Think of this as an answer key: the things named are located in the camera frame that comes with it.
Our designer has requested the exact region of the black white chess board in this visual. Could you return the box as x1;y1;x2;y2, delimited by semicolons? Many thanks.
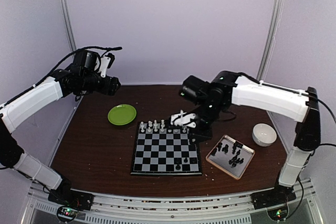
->
130;122;202;176

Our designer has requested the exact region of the white bowl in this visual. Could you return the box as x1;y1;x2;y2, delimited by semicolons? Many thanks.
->
252;123;277;147

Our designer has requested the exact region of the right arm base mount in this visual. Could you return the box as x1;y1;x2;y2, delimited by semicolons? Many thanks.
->
251;189;297;210

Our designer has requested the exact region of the right aluminium frame post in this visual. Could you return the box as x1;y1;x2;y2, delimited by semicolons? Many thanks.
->
256;0;284;80

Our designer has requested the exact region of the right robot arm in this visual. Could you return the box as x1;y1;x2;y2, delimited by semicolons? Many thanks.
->
170;71;321;204

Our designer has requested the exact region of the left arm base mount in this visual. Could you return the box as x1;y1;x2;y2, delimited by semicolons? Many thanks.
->
48;190;94;211

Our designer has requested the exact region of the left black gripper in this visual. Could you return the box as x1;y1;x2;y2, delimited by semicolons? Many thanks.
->
81;71;120;95

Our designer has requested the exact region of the white rook piece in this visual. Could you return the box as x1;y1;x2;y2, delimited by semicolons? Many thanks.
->
140;122;145;133

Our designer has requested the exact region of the wooden metal tray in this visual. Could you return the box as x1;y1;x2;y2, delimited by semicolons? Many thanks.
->
206;135;255;180

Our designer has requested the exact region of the green plate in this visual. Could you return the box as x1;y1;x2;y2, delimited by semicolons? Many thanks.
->
107;104;137;126

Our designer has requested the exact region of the front aluminium rail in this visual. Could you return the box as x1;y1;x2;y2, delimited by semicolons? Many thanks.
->
20;178;323;224

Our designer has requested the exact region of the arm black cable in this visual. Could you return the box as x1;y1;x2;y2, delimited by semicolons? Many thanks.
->
296;95;336;209
0;46;123;109

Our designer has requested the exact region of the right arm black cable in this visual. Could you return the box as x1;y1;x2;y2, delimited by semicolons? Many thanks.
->
296;95;336;209

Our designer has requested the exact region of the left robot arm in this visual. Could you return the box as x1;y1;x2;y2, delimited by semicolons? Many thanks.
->
1;69;121;205

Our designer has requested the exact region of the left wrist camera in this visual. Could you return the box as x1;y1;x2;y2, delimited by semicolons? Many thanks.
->
97;52;115;78

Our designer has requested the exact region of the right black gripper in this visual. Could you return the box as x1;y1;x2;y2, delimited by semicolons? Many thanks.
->
188;101;224;144

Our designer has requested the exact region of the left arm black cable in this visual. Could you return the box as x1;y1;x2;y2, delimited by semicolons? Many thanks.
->
0;46;123;109

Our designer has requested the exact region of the aluminium frame post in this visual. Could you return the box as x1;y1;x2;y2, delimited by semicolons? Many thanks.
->
256;0;284;80
60;0;77;51

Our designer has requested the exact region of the left aluminium frame post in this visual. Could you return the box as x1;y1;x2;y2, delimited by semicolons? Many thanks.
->
60;0;77;51

